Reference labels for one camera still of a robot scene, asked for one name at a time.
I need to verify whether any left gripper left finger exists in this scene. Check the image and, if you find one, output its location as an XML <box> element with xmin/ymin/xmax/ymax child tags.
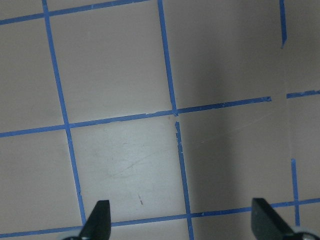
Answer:
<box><xmin>78</xmin><ymin>200</ymin><xmax>112</xmax><ymax>240</ymax></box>

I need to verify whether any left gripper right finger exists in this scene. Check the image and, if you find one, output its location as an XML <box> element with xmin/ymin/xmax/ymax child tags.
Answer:
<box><xmin>251</xmin><ymin>198</ymin><xmax>294</xmax><ymax>240</ymax></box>

